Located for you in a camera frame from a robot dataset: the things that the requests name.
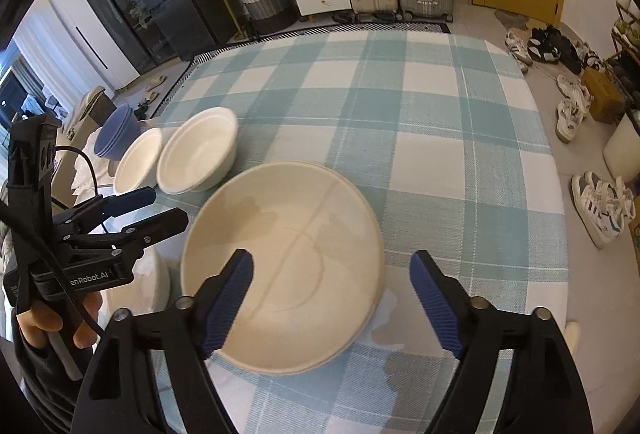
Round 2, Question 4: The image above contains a white curtain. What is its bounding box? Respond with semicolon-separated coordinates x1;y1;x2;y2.
12;14;66;115

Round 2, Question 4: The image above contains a blue checked tablecloth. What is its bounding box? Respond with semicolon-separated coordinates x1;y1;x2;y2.
100;28;571;434

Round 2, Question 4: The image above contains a white brown sneaker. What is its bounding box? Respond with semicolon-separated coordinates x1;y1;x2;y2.
504;29;532;74

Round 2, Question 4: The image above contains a person's left forearm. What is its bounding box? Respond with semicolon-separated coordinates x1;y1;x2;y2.
10;334;108;434

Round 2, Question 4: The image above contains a grey doormat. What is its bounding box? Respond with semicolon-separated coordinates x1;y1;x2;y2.
492;9;536;32

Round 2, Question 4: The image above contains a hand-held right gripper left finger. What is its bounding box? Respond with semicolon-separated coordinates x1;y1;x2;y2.
82;248;256;434

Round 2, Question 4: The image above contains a white paper bowl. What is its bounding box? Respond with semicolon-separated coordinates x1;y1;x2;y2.
156;107;239;194
102;244;172;320
112;127;163;195

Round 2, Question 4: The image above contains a white trash bin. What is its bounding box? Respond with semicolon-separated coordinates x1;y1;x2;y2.
602;106;640;182

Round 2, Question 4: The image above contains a beige sofa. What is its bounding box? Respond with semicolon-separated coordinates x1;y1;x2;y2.
65;86;118;150

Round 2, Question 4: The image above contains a wooden shoe rack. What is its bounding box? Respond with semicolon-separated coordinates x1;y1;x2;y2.
607;0;640;115

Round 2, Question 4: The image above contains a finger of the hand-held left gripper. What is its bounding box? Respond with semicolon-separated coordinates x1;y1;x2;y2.
62;208;190;265
52;186;157;237

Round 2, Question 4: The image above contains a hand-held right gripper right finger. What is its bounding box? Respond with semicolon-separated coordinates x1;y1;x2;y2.
408;249;593;434

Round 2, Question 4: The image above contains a white plastic bag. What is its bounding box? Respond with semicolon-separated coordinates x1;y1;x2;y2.
70;154;118;205

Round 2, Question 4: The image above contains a white green sneaker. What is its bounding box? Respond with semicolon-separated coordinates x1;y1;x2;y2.
582;184;637;250
571;171;631;222

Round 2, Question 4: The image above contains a black cable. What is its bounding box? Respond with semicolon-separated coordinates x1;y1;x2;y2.
0;146;108;340

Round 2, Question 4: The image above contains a person's left hand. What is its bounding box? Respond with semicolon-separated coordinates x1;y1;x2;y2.
16;289;103;350

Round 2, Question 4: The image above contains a black white sneaker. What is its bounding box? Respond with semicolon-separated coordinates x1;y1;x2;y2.
547;31;583;75
527;26;561;62

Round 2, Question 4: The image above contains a brown cardboard box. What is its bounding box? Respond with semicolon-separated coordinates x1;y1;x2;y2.
582;66;626;125

